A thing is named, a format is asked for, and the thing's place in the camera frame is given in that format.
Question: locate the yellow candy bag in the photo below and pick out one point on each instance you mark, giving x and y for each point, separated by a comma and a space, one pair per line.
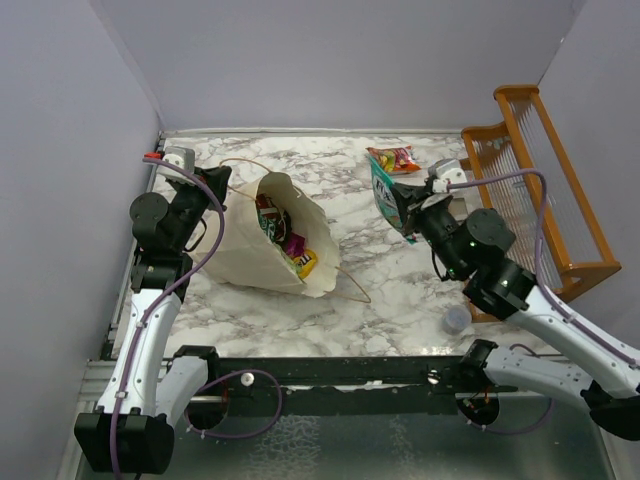
305, 263

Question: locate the black front frame bar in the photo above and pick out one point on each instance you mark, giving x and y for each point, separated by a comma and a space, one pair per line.
336, 386

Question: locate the small clear plastic cup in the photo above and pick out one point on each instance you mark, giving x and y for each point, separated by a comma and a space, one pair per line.
456, 319

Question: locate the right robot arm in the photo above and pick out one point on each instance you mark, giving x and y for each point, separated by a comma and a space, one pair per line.
603, 376

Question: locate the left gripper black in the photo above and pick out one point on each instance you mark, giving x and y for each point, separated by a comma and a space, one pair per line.
218, 176

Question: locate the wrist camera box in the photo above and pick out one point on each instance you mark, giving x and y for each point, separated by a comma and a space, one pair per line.
180, 157
444, 175

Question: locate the beige paper bag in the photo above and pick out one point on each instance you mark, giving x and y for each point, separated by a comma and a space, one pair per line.
246, 257

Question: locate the green chips bag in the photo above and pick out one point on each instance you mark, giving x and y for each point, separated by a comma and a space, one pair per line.
274, 221

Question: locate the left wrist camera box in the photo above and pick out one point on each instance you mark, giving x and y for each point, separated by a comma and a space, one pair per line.
180, 157

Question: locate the teal snack packet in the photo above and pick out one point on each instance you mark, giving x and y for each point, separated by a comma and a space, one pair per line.
384, 200

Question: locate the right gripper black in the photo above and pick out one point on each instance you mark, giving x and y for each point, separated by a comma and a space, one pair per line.
409, 194

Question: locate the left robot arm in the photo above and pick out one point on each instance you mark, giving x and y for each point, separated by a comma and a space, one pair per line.
132, 428

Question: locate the magenta snack packet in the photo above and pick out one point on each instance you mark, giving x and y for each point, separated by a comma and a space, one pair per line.
294, 245

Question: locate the wooden tiered rack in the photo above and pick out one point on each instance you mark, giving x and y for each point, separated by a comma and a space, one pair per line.
535, 187

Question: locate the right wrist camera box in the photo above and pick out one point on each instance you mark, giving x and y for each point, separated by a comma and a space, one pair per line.
444, 175

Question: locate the orange colourful candy bag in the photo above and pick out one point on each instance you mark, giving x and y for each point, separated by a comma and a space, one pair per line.
395, 160

